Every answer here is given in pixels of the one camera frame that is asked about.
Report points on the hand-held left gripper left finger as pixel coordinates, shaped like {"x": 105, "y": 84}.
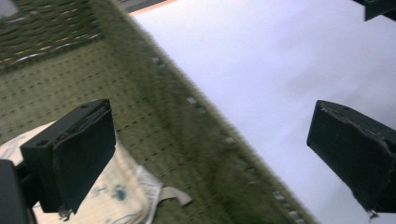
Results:
{"x": 77, "y": 155}

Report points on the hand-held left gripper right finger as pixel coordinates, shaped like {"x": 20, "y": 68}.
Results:
{"x": 351, "y": 149}

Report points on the cream cloth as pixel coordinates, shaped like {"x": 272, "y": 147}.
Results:
{"x": 124, "y": 193}

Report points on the green woven basket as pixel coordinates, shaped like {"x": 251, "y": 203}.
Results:
{"x": 162, "y": 124}

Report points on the white table cover sheet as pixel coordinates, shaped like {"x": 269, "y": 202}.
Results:
{"x": 264, "y": 77}

